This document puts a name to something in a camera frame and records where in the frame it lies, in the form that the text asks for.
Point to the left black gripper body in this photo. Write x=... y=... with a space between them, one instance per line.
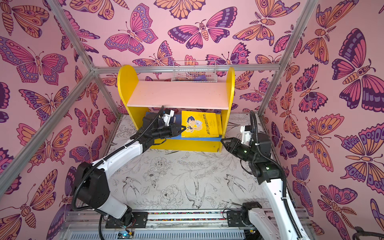
x=162 y=132

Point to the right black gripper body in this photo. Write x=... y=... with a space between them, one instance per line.
x=229 y=144

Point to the yellow cartoon book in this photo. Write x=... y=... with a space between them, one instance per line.
x=199 y=125
x=219 y=124

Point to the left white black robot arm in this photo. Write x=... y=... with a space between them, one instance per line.
x=91 y=186

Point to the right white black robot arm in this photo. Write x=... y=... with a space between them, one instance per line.
x=272 y=179

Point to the yellow wooden bookshelf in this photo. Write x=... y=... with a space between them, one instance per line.
x=139 y=96

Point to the small green circuit board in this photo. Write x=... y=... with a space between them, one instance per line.
x=124 y=235

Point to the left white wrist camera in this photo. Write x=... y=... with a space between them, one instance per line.
x=168 y=117

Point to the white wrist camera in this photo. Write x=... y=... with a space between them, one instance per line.
x=246 y=132
x=168 y=117

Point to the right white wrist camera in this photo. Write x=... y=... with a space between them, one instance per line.
x=246 y=132

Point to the clear wire basket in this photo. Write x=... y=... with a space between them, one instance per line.
x=194 y=71

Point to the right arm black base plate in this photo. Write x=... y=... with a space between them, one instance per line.
x=235 y=219

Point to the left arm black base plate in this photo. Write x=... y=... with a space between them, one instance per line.
x=137 y=220

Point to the aluminium mounting rail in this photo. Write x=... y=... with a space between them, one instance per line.
x=161 y=225

